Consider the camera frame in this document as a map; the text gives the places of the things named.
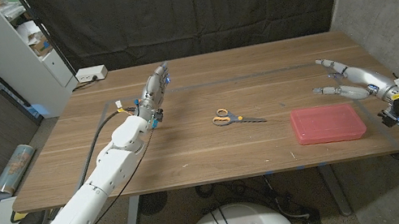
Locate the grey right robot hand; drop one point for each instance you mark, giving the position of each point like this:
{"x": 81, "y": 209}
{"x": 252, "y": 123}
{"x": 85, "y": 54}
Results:
{"x": 366, "y": 78}

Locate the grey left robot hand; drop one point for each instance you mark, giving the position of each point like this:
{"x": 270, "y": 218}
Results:
{"x": 153, "y": 93}

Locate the pink plastic pencil case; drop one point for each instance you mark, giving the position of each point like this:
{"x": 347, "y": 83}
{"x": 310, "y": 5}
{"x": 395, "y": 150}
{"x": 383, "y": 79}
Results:
{"x": 325, "y": 124}

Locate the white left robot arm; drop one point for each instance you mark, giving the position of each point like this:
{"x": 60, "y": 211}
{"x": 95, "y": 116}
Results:
{"x": 85, "y": 210}

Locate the orange and grey scissors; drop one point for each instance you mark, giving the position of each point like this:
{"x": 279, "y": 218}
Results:
{"x": 239, "y": 118}

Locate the white power strip box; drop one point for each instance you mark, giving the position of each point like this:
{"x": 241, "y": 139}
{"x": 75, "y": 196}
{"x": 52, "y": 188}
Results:
{"x": 91, "y": 73}

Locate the black curtain backdrop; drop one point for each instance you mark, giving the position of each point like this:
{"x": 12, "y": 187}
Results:
{"x": 189, "y": 6}

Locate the black round floor device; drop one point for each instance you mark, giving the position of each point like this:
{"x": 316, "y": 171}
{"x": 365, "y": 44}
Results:
{"x": 153, "y": 202}

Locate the grey table leg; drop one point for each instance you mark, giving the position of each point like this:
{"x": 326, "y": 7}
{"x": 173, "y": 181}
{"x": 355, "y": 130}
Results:
{"x": 132, "y": 222}
{"x": 335, "y": 191}

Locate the cardboard box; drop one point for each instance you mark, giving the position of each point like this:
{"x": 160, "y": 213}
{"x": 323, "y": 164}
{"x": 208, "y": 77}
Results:
{"x": 41, "y": 46}

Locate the white shelf cabinet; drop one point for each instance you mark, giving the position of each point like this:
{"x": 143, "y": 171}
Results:
{"x": 8, "y": 55}

